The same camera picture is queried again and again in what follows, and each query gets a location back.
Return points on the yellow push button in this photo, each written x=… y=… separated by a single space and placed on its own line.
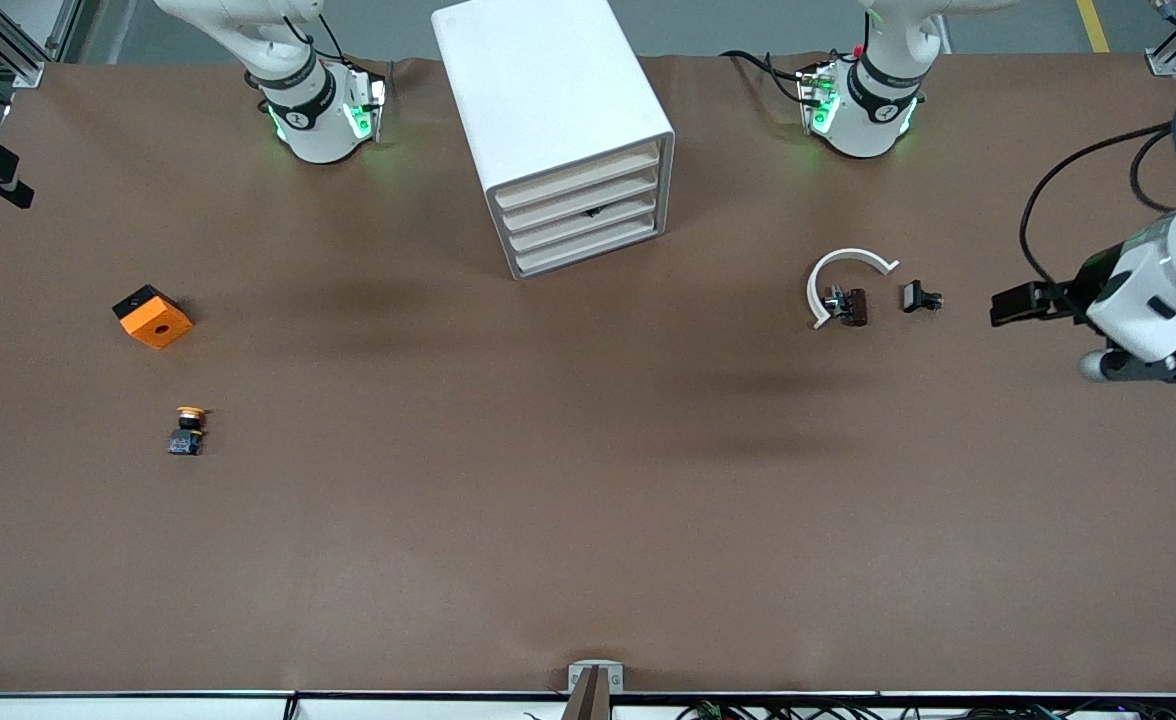
x=186 y=440

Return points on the small black clip component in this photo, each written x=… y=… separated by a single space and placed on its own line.
x=913 y=296

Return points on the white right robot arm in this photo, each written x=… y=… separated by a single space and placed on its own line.
x=308 y=130

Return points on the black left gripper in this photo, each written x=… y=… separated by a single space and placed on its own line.
x=1076 y=288

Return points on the white drawer cabinet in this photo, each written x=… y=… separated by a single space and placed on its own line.
x=538 y=80

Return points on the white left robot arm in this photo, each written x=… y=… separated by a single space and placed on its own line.
x=863 y=125

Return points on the cream plastic cabinet drawer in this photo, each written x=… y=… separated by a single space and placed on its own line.
x=578 y=199
x=578 y=176
x=558 y=228
x=578 y=250

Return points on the orange box with hole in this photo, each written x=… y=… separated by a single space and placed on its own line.
x=158 y=325

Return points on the small brown black component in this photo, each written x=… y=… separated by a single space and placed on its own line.
x=855 y=307

